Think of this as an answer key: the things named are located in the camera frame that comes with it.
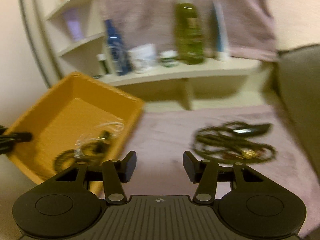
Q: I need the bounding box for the brown wooden bead necklace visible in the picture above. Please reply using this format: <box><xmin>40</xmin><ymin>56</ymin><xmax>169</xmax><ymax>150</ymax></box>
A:
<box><xmin>53</xmin><ymin>139</ymin><xmax>106</xmax><ymax>173</ymax></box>

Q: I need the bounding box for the white pearl necklace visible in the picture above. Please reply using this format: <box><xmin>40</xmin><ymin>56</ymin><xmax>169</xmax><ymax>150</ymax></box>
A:
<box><xmin>76</xmin><ymin>121</ymin><xmax>125</xmax><ymax>153</ymax></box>

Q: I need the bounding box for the dark bead necklace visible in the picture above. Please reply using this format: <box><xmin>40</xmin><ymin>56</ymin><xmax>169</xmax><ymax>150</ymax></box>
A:
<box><xmin>191</xmin><ymin>121</ymin><xmax>277</xmax><ymax>164</ymax></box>

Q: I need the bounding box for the orange plastic tray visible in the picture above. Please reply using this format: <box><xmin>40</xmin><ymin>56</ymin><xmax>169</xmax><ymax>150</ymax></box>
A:
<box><xmin>6</xmin><ymin>72</ymin><xmax>144</xmax><ymax>184</ymax></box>

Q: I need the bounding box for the lilac towel on table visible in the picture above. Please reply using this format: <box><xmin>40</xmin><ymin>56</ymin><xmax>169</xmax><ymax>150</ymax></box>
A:
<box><xmin>97</xmin><ymin>104</ymin><xmax>320</xmax><ymax>238</ymax></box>

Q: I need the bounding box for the black white lip balm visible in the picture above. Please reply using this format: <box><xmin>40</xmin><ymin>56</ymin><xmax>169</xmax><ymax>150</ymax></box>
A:
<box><xmin>97</xmin><ymin>54</ymin><xmax>110</xmax><ymax>75</ymax></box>

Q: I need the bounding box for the grey cushion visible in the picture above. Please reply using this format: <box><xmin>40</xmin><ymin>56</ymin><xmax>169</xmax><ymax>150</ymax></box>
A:
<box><xmin>276</xmin><ymin>44</ymin><xmax>319</xmax><ymax>173</ymax></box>

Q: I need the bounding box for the cream wooden shelf unit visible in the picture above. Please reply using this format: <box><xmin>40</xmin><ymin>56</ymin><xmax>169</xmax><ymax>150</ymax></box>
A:
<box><xmin>20</xmin><ymin>0</ymin><xmax>278</xmax><ymax>112</ymax></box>

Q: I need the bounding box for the blue spray bottle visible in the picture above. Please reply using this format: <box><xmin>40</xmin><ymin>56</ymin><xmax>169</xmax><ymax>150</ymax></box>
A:
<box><xmin>104</xmin><ymin>19</ymin><xmax>131</xmax><ymax>76</ymax></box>

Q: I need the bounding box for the purple tube on shelf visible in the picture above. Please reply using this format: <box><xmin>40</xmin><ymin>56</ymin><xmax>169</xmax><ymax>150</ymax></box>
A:
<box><xmin>63</xmin><ymin>8</ymin><xmax>84</xmax><ymax>42</ymax></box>

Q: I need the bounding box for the blue white tube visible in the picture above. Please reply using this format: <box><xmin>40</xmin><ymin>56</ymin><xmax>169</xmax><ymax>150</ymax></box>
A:
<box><xmin>209</xmin><ymin>1</ymin><xmax>230</xmax><ymax>62</ymax></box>

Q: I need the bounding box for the white cream jar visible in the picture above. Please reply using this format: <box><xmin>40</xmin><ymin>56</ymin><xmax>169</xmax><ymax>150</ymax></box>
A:
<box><xmin>128</xmin><ymin>43</ymin><xmax>157</xmax><ymax>74</ymax></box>

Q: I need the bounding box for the small green-label jar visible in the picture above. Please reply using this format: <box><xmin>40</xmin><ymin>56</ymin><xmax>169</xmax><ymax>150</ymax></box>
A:
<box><xmin>159</xmin><ymin>50</ymin><xmax>178</xmax><ymax>67</ymax></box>

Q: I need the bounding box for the green olive oil bottle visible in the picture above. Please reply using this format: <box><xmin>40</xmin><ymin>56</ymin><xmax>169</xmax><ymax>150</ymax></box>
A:
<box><xmin>174</xmin><ymin>0</ymin><xmax>204</xmax><ymax>65</ymax></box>

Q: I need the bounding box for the hanging lilac towel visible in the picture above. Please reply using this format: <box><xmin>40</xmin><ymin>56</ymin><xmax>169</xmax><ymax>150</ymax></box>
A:
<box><xmin>98</xmin><ymin>0</ymin><xmax>276</xmax><ymax>63</ymax></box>

